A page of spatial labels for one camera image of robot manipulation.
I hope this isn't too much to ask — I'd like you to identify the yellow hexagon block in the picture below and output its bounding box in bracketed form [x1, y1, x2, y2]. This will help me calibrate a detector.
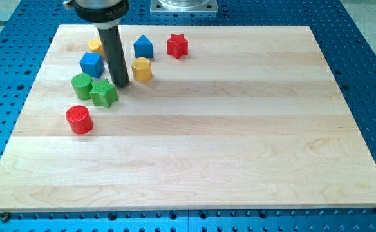
[131, 57, 152, 82]

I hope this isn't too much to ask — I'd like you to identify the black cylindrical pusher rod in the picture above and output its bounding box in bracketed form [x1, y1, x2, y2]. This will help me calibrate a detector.
[98, 26, 129, 88]

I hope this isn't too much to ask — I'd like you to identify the silver black robot arm flange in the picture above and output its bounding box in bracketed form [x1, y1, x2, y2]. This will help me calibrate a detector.
[62, 0, 130, 30]

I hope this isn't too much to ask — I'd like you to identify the red star block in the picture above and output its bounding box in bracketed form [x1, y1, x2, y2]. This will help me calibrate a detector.
[166, 34, 189, 59]

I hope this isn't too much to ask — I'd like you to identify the green star block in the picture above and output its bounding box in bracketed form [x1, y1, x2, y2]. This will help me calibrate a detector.
[89, 79, 118, 108]

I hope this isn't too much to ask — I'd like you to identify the light wooden board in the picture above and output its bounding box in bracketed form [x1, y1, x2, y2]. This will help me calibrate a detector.
[0, 25, 376, 213]

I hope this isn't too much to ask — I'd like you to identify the blue house-shaped block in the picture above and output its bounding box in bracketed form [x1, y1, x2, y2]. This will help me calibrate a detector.
[133, 35, 154, 58]

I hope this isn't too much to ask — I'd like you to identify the red cylinder block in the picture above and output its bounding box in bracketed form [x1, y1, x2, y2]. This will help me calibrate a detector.
[65, 105, 93, 135]

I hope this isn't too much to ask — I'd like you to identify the blue cube block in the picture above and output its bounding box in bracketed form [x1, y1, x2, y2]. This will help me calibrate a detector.
[79, 52, 105, 78]

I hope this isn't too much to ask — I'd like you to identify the green cylinder block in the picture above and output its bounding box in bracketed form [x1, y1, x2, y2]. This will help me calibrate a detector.
[71, 73, 92, 100]

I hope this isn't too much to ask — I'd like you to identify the yellow block behind rod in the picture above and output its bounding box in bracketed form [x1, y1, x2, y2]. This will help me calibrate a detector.
[88, 39, 105, 58]

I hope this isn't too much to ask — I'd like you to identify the blue perforated metal table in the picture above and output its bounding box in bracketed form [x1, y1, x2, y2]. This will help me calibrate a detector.
[0, 1, 376, 231]

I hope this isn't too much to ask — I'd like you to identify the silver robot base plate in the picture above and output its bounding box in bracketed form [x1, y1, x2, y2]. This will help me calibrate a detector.
[150, 0, 218, 14]

